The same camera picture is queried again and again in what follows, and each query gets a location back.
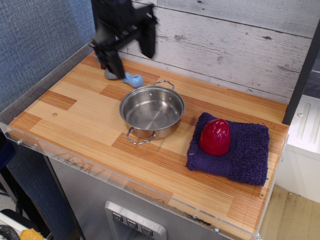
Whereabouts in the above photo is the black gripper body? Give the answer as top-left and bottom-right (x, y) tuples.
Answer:
(105, 0), (158, 51)

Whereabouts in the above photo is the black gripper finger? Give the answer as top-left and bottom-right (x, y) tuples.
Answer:
(137, 22), (157, 59)
(96, 47), (125, 79)

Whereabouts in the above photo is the red toy pepper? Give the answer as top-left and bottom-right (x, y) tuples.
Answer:
(198, 119), (231, 156)

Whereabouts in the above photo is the grey and blue toy scoop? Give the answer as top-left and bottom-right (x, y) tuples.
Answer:
(104, 69), (144, 88)

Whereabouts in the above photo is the stainless steel pot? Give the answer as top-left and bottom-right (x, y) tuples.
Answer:
(119, 80), (186, 145)

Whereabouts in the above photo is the purple folded towel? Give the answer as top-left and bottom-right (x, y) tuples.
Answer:
(186, 112), (270, 186)

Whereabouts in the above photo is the silver control panel with buttons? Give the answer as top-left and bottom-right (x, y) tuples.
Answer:
(104, 200), (167, 240)

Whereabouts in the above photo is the yellow object at corner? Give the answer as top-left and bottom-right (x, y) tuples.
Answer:
(19, 228), (45, 240)

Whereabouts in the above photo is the white side counter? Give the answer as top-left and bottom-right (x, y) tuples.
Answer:
(275, 95), (320, 203)

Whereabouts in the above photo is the clear acrylic front guard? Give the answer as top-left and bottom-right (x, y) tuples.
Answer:
(0, 124), (260, 240)

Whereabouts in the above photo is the dark left shelf post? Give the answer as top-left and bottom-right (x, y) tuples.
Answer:
(89, 0), (118, 73)

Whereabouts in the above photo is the dark shelf post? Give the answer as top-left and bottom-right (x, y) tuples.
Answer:
(89, 0), (118, 73)
(282, 25), (320, 126)

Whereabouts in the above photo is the dark right shelf post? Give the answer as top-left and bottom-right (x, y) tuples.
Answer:
(282, 25), (320, 126)

